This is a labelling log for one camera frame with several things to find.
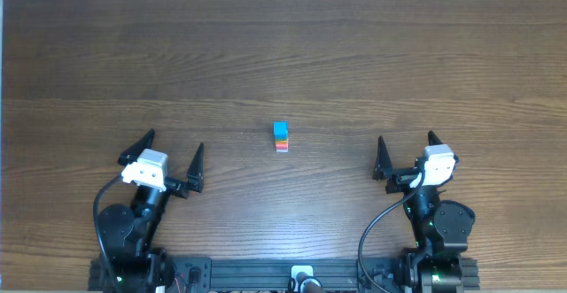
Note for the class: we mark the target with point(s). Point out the white cube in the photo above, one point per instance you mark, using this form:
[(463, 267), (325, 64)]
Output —
[(282, 150)]

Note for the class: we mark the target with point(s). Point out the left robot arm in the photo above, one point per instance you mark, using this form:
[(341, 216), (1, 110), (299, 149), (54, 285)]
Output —
[(119, 231)]

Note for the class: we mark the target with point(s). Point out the orange cube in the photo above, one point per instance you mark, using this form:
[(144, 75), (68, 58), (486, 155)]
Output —
[(281, 142)]

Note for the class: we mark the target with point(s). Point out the red cube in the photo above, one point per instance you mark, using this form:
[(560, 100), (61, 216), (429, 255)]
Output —
[(282, 146)]

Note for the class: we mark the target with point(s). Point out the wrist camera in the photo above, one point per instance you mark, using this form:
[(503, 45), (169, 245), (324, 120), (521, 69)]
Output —
[(146, 169), (437, 164)]

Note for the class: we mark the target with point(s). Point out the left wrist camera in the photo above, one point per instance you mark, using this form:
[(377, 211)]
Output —
[(146, 169)]

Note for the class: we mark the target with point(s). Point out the mounting rail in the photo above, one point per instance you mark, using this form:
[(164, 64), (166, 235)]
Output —
[(257, 275)]

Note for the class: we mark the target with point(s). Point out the blue cube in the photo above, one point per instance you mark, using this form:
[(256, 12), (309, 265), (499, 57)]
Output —
[(280, 129)]

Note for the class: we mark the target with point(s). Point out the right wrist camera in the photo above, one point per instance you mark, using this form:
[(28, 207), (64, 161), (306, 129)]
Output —
[(437, 164)]

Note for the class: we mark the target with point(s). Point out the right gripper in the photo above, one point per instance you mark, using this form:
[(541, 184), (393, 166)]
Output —
[(401, 179)]

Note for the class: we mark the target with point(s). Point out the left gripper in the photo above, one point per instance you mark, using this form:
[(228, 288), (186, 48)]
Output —
[(179, 187)]

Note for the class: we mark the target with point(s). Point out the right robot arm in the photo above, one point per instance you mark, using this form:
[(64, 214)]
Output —
[(447, 226)]

